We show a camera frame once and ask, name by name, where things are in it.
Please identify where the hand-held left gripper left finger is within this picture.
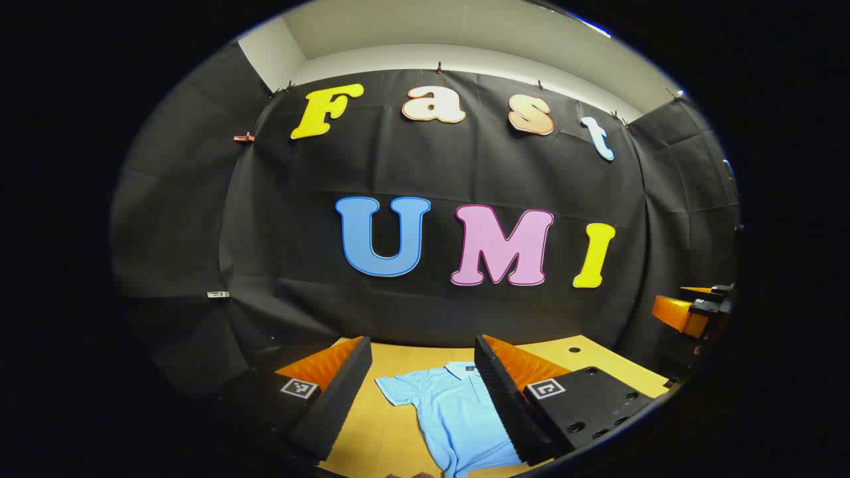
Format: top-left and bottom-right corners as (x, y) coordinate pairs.
(219, 336), (373, 463)

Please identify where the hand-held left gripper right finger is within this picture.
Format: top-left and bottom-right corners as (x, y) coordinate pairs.
(473, 334), (656, 466)

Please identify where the light blue T-shirt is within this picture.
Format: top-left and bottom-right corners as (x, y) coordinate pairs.
(375, 360), (525, 478)

